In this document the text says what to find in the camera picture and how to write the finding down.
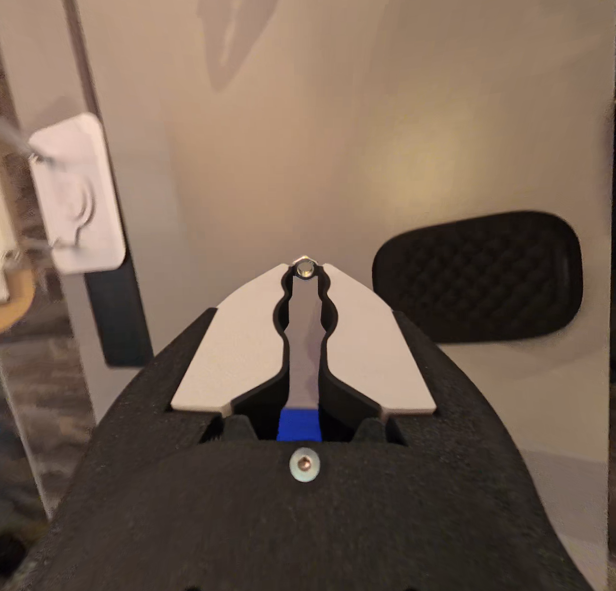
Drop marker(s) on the white board stand base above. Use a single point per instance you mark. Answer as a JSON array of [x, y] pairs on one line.
[[82, 191]]

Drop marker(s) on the blue plastic bin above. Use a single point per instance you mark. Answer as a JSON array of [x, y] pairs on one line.
[[298, 425]]

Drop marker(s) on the black wrist rest pad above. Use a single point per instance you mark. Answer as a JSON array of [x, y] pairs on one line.
[[481, 278]]

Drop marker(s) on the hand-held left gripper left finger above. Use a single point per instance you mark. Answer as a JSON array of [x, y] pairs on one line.
[[236, 350]]

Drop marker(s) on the wooden instruction board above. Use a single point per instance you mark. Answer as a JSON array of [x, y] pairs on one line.
[[19, 307]]

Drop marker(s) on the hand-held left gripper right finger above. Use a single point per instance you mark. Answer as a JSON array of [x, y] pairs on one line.
[[375, 355]]

